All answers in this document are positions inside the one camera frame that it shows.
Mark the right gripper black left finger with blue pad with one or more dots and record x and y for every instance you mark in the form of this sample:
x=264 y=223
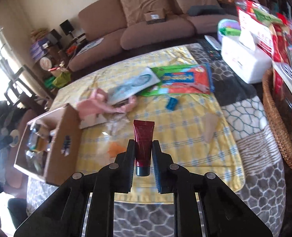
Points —
x=84 y=204

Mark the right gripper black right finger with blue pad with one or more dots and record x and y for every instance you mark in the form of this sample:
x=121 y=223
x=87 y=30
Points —
x=203 y=204

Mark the pink plush headband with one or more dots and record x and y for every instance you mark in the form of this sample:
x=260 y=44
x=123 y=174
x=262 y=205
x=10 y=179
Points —
x=96 y=103

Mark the dark red cosmetic tube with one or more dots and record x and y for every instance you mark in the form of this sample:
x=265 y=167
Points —
x=143 y=131

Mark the yellow plaid cloth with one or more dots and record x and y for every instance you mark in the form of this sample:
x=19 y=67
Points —
x=179 y=132

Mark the cardboard box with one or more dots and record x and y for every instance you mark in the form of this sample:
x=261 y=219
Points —
x=49 y=146

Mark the orange felt flower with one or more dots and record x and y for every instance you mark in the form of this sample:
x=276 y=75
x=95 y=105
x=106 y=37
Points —
x=114 y=149

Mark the white paper packet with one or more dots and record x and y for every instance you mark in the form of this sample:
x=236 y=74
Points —
x=92 y=120

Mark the grey patterned blanket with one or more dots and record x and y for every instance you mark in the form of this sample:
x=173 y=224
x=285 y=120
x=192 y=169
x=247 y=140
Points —
x=264 y=188

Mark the blue toy brick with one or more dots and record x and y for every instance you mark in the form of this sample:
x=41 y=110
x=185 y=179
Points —
x=171 y=104

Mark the wicker basket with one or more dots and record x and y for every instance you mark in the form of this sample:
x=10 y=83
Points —
x=276 y=123

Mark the green orange wipes pack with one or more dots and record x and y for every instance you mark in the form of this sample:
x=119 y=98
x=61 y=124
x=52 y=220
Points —
x=181 y=79

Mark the face mask sachet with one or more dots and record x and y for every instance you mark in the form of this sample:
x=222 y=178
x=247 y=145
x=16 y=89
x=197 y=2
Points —
x=132 y=86

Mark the black remote control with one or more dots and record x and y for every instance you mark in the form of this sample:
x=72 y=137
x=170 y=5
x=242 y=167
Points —
x=212 y=53

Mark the white tissue box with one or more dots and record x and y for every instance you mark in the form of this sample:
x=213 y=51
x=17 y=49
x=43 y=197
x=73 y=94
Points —
x=249 y=65

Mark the purple small basket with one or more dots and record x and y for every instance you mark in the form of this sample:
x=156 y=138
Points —
x=228 y=27

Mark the small cardboard parcel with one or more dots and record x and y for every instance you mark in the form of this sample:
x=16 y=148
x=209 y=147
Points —
x=154 y=17

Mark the brown sofa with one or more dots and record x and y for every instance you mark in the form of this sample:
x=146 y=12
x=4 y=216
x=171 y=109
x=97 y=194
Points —
x=122 y=25

